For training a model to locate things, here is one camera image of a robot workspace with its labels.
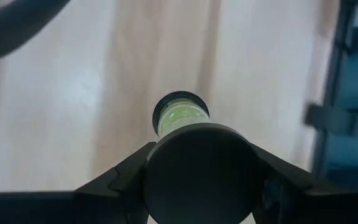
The green sand hourglass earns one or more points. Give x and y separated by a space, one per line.
204 174

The black metal table frame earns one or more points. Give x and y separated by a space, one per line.
331 77

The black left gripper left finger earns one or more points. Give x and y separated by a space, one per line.
89 208

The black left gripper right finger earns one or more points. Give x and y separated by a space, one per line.
322 208

